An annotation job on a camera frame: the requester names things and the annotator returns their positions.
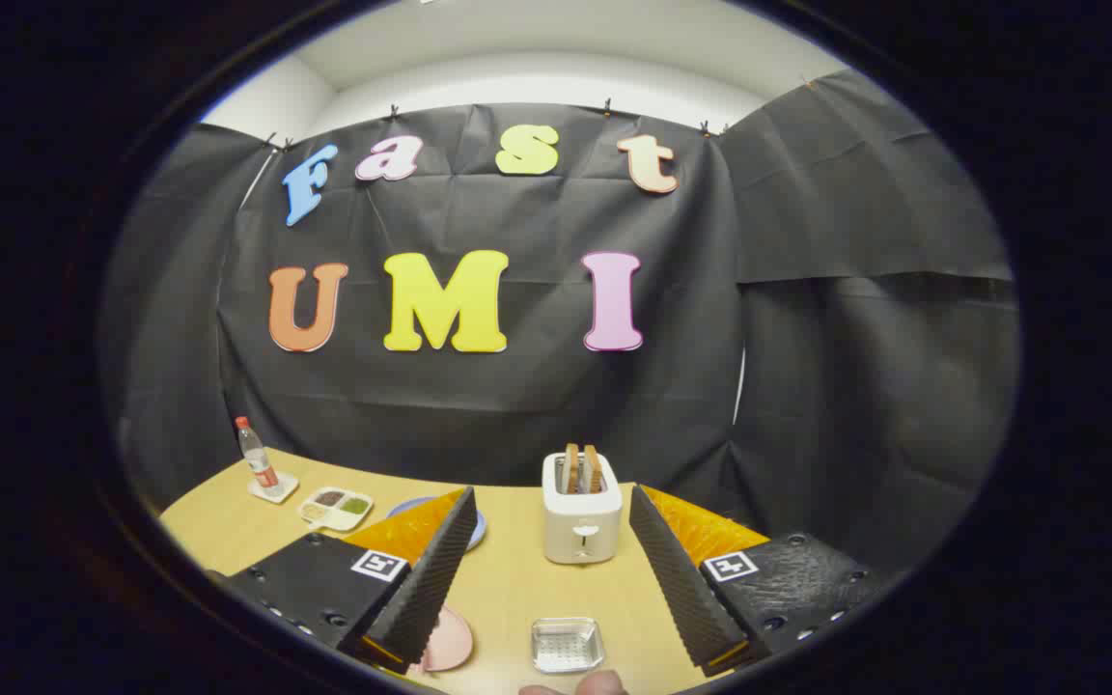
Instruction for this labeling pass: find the pink plate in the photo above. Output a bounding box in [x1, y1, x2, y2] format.
[409, 606, 475, 674]

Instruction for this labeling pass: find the metal wire rack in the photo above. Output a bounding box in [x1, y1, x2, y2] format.
[530, 617, 606, 675]

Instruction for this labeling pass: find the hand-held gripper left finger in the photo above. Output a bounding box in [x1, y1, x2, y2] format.
[204, 486, 480, 677]

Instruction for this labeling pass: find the white toaster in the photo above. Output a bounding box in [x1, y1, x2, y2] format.
[542, 452, 625, 566]

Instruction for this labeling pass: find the blue plate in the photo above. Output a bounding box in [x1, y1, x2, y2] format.
[387, 495, 487, 551]

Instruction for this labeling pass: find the small white square coaster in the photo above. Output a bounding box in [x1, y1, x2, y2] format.
[247, 471, 300, 505]

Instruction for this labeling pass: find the white divided condiment dish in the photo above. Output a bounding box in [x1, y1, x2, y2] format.
[297, 486, 375, 534]

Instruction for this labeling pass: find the black backdrop cloth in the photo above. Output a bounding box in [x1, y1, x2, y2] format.
[97, 68, 1020, 580]

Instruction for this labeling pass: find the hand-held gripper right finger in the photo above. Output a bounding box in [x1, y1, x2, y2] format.
[627, 483, 890, 679]

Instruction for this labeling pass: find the clear water bottle red cap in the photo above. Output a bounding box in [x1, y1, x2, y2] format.
[235, 416, 282, 498]

